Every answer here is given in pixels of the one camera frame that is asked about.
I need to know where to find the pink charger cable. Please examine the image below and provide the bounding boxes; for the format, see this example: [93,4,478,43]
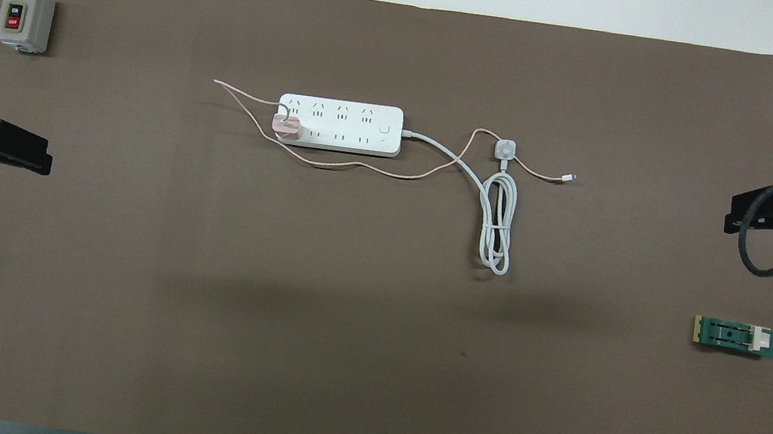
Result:
[205,79,583,201]

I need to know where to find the pink charger plug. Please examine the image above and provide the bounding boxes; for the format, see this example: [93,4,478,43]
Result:
[271,113,306,143]

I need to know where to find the white power strip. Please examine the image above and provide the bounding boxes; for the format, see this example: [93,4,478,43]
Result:
[386,124,526,278]
[272,91,406,160]

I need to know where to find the brown table mat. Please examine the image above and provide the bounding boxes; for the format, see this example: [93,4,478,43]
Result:
[0,0,773,434]

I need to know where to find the green knife switch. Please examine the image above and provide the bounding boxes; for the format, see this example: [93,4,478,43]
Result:
[691,314,773,362]

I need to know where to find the grey on-off switch box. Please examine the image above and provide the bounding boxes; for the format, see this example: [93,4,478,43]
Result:
[0,0,57,57]

